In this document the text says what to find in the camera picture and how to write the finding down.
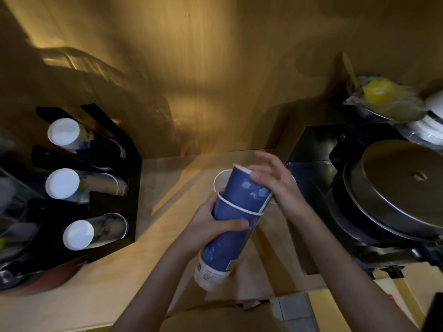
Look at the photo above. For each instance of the person's left hand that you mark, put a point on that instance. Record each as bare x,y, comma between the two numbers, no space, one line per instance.
200,229

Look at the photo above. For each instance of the person's right hand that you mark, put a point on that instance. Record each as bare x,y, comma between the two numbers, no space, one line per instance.
285,191

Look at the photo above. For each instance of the person's right thumb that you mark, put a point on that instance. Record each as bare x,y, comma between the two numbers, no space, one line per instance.
260,179

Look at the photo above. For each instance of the person's left thumb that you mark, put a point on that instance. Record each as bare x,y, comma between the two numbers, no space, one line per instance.
230,225

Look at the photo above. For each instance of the blue paper cup stack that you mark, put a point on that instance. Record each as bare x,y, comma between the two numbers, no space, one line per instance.
228,248

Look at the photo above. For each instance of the person's left forearm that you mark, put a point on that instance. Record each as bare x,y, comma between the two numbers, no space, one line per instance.
155,293

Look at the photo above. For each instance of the person's right forearm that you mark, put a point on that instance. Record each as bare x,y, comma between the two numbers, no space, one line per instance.
346,273

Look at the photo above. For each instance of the white paper cup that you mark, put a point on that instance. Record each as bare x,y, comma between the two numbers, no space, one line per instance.
221,183

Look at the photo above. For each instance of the black cup sealing machine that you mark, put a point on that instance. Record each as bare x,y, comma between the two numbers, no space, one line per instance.
311,152

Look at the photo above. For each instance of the black cup dispenser rack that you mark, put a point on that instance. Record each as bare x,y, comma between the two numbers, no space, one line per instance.
114,203

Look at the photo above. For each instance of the round metal lid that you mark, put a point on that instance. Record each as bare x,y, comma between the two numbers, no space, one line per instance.
394,190

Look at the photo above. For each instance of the wooden stick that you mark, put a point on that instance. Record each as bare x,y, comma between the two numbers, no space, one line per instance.
350,70

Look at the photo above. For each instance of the brown printed cup stack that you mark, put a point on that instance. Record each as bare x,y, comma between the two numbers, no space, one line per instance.
81,235

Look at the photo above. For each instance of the wrapped bowl with yellow food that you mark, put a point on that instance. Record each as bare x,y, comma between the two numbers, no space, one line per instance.
384,95

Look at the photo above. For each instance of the pale printed cup stack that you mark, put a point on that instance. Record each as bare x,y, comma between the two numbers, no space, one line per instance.
65,183

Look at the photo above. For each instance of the stack of white lids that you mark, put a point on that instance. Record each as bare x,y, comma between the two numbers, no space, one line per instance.
432,120

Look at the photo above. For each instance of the blue printed cup stack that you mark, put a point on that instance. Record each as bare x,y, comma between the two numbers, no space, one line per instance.
69,133

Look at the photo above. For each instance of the red round tray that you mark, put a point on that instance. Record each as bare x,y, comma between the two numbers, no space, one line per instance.
45,278

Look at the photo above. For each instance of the clear plastic container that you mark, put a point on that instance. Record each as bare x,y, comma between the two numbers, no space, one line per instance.
17,217

